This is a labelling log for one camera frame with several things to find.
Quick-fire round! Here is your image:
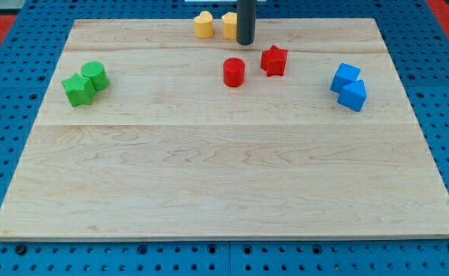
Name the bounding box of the red cylinder block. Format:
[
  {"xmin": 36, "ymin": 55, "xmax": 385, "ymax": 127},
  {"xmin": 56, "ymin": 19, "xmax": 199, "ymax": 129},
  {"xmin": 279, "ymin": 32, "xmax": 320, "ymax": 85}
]
[{"xmin": 223, "ymin": 57, "xmax": 245, "ymax": 87}]

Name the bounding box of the light wooden board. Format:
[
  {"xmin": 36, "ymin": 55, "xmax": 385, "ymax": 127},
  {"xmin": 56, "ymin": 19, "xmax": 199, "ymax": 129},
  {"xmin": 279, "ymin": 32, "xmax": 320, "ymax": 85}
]
[{"xmin": 0, "ymin": 18, "xmax": 449, "ymax": 242}]

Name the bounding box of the red star block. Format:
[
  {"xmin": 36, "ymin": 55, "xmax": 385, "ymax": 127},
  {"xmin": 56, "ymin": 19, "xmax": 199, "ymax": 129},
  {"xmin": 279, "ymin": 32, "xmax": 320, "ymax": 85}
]
[{"xmin": 261, "ymin": 45, "xmax": 289, "ymax": 77}]

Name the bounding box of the yellow heart block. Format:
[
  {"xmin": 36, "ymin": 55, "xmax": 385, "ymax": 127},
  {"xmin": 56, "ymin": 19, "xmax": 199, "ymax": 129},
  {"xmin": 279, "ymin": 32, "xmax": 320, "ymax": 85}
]
[{"xmin": 193, "ymin": 11, "xmax": 214, "ymax": 38}]

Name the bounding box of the yellow hexagon block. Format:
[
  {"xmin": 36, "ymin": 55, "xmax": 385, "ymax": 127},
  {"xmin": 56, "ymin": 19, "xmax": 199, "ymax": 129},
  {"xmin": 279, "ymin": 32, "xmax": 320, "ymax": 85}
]
[{"xmin": 221, "ymin": 11, "xmax": 237, "ymax": 40}]

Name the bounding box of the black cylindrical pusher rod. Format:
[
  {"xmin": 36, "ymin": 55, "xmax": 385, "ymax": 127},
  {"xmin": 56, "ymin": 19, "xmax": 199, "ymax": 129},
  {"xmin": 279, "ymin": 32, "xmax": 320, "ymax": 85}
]
[{"xmin": 236, "ymin": 0, "xmax": 257, "ymax": 45}]

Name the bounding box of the blue triangular block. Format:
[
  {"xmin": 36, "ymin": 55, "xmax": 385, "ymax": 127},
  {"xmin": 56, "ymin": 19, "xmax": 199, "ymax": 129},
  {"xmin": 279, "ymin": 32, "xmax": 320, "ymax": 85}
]
[{"xmin": 337, "ymin": 80, "xmax": 367, "ymax": 112}]

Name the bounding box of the blue cube block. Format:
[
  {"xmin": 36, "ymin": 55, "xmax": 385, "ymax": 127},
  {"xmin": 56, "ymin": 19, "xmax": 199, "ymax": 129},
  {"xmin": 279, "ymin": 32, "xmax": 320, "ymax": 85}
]
[{"xmin": 330, "ymin": 63, "xmax": 361, "ymax": 93}]

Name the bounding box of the green cylinder block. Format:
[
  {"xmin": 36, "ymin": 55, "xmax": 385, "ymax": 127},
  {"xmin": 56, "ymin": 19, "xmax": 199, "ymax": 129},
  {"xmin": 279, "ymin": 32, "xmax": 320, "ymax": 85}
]
[{"xmin": 81, "ymin": 61, "xmax": 110, "ymax": 91}]

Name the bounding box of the green star block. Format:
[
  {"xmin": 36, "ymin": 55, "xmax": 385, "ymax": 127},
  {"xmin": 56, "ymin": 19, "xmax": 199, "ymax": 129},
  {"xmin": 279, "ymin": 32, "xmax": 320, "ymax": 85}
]
[{"xmin": 61, "ymin": 73, "xmax": 97, "ymax": 107}]

